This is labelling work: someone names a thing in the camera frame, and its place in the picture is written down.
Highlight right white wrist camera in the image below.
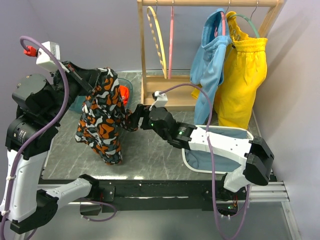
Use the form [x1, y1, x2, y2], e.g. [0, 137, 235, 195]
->
[149, 91, 168, 111]

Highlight white laundry basket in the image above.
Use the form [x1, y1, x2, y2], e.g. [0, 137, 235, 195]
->
[181, 125, 254, 174]

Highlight aluminium extrusion rail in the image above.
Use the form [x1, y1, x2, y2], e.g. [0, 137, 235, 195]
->
[249, 181, 290, 203]

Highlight pink hanger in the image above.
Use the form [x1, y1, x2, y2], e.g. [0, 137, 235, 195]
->
[168, 6, 174, 79]
[214, 11, 226, 37]

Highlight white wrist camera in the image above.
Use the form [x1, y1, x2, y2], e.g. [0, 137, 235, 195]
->
[23, 41, 61, 73]
[149, 91, 168, 111]

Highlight teal plastic bin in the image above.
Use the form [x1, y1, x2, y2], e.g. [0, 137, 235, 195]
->
[69, 78, 134, 113]

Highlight wooden clothes rack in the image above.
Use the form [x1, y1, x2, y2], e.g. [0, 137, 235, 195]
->
[137, 0, 285, 111]

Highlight pink hanger under blue shorts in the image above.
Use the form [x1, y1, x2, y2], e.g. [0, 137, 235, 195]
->
[214, 11, 226, 37]

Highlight yellow hanger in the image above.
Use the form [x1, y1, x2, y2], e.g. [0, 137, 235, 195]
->
[146, 6, 168, 79]

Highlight yellow shorts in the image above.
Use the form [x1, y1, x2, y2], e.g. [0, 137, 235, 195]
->
[191, 11, 268, 129]

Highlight green hanger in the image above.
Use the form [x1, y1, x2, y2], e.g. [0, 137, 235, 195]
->
[227, 13, 260, 38]

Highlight orange shorts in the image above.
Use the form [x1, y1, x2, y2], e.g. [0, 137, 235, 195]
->
[119, 85, 130, 107]

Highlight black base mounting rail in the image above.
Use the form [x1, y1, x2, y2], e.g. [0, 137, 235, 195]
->
[37, 178, 251, 216]

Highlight grey-blue cloth in basket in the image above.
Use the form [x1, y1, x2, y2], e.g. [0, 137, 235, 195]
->
[181, 126, 254, 174]

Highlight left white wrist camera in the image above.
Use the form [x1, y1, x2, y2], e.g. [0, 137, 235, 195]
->
[23, 41, 61, 73]

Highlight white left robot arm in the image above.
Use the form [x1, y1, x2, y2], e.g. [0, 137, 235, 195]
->
[0, 61, 102, 234]

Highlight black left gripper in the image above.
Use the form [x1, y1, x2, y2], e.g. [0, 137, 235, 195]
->
[46, 59, 101, 124]

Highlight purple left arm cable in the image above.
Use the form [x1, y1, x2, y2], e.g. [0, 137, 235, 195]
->
[0, 35, 118, 240]

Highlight camouflage patterned shorts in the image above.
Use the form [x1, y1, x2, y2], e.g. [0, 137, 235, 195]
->
[75, 67, 138, 165]

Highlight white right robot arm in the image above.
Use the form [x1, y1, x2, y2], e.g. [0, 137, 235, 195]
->
[128, 104, 275, 200]

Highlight light blue shorts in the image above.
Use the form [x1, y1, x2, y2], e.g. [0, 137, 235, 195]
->
[190, 8, 231, 125]

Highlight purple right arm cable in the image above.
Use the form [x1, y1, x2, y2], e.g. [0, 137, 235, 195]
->
[159, 83, 251, 240]

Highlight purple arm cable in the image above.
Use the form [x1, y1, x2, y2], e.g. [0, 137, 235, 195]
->
[159, 83, 251, 240]
[0, 35, 118, 240]

